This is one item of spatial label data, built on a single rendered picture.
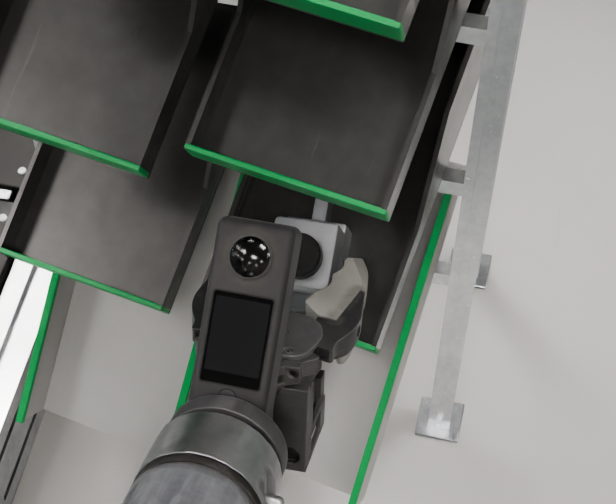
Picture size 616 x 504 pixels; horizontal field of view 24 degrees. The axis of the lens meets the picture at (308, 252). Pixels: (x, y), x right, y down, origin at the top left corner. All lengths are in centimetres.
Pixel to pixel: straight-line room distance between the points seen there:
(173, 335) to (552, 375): 40
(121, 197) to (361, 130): 23
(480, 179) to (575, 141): 53
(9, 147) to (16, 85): 48
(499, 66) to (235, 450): 31
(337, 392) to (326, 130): 32
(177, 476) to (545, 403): 67
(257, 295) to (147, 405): 38
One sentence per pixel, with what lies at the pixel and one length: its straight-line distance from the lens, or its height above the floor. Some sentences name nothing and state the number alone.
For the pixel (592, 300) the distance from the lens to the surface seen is 144.
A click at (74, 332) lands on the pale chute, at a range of 120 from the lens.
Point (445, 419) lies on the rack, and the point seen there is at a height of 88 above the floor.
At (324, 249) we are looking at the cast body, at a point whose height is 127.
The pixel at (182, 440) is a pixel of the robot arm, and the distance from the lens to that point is 78.
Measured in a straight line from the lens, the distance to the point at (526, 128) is 156.
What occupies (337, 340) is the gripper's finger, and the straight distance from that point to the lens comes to 88.
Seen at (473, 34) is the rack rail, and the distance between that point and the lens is 92.
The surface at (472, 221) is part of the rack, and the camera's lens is 107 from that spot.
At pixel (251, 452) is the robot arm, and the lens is 79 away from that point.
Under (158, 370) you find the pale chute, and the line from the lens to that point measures 118.
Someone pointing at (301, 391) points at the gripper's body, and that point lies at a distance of 86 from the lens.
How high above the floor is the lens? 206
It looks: 56 degrees down
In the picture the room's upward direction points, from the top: straight up
